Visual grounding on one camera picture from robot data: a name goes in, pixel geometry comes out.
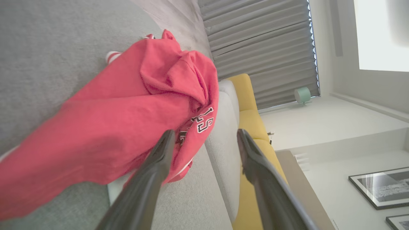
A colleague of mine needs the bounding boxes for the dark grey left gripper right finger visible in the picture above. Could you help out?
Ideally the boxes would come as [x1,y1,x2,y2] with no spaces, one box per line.
[237,129,320,230]

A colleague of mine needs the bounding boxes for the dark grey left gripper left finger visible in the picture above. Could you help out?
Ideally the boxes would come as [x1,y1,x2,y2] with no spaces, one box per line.
[96,129,176,230]

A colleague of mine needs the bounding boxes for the red shorts with white waistband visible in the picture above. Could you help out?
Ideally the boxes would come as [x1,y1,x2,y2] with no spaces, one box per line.
[0,94,195,221]

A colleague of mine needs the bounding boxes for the yellow sofa back cushion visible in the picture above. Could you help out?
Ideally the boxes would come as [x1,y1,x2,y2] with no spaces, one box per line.
[238,110,271,142]
[228,73,258,112]
[232,138,288,230]

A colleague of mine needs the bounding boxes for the white garment with red trim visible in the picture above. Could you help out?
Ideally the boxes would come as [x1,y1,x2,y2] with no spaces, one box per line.
[107,169,141,206]

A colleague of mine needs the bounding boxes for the mint green round device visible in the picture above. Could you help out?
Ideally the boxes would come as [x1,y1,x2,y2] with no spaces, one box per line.
[294,87,312,106]

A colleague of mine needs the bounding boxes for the black framed picture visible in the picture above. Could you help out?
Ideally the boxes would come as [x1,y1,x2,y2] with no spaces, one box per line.
[385,214,409,230]
[348,167,409,211]

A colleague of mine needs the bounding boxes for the grey pleated curtain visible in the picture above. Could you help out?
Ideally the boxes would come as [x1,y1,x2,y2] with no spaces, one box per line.
[197,0,321,111]

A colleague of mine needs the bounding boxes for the yellow and grey sofa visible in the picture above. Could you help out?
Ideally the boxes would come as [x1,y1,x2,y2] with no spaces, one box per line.
[0,0,241,230]

